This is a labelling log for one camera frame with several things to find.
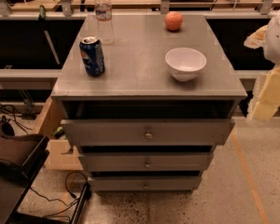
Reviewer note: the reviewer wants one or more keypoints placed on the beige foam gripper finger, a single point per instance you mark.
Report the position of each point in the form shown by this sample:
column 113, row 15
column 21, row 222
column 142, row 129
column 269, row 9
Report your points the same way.
column 266, row 96

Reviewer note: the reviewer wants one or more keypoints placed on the white bowl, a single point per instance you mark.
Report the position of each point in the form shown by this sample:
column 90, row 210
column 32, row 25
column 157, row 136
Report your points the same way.
column 185, row 64

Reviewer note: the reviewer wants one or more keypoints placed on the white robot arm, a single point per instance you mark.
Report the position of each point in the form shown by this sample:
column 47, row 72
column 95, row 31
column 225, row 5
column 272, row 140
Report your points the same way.
column 268, row 38

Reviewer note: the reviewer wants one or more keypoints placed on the clear plastic water bottle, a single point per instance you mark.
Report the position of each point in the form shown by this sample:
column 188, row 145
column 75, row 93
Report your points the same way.
column 103, row 13

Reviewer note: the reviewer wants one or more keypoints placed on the middle grey drawer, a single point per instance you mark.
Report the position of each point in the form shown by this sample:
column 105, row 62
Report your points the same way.
column 140, row 162

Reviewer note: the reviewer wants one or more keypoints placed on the grey drawer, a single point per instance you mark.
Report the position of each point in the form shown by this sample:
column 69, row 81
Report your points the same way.
column 140, row 162
column 145, row 183
column 147, row 132

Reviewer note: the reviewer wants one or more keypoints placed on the red apple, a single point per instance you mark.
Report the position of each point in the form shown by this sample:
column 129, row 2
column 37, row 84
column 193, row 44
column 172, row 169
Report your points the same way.
column 173, row 21

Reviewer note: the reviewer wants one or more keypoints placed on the grey drawer cabinet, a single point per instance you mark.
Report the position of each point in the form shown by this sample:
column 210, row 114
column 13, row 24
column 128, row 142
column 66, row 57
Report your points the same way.
column 136, row 84

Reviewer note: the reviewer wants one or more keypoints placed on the bottom grey drawer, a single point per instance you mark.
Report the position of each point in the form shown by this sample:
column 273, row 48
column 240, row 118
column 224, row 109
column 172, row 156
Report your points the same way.
column 145, row 183

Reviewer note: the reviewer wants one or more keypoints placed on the blue Pepsi can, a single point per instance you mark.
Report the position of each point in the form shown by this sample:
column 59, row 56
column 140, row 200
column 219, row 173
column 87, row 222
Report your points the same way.
column 92, row 55

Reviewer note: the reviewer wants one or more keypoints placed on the top grey drawer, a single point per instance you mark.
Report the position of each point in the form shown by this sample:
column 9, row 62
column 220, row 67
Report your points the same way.
column 147, row 132

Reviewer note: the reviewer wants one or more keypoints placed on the wooden box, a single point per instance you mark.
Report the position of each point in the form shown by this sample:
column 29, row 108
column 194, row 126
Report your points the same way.
column 61, row 155

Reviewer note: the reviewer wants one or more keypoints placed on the black cart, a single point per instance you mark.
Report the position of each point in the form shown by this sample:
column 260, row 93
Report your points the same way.
column 21, row 158

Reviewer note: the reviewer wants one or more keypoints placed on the green handled tool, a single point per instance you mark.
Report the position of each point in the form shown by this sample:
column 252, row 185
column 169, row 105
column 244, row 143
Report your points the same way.
column 42, row 13

